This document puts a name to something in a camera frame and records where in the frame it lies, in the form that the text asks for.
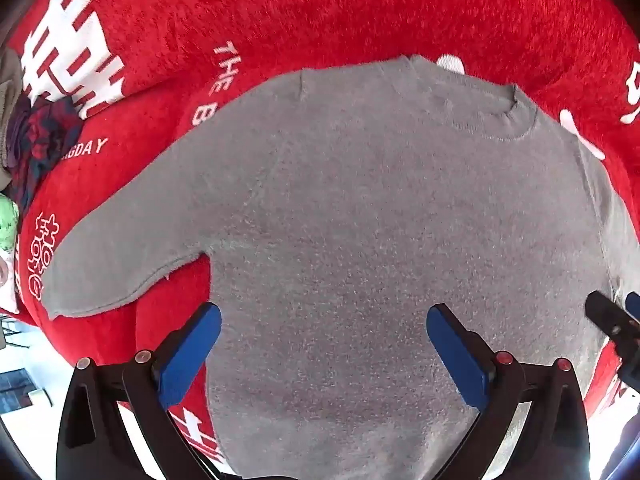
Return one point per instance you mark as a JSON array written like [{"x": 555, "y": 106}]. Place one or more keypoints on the green printed cushion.
[{"x": 7, "y": 220}]

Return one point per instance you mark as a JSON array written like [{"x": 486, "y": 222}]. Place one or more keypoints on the dark patterned cloth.
[{"x": 40, "y": 135}]

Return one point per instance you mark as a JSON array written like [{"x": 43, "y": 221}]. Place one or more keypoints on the olive grey cloth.
[{"x": 7, "y": 90}]

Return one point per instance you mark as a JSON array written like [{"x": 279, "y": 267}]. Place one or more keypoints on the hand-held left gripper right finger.
[{"x": 457, "y": 355}]

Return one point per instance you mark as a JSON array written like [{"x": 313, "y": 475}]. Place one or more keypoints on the red printed blanket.
[{"x": 300, "y": 20}]

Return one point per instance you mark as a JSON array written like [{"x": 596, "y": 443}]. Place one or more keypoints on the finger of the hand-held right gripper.
[
  {"x": 607, "y": 312},
  {"x": 634, "y": 306}
]

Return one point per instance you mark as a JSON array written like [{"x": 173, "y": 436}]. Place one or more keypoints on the grey knit sweater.
[{"x": 375, "y": 235}]

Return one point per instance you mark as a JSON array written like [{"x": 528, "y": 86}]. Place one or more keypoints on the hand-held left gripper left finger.
[{"x": 192, "y": 355}]

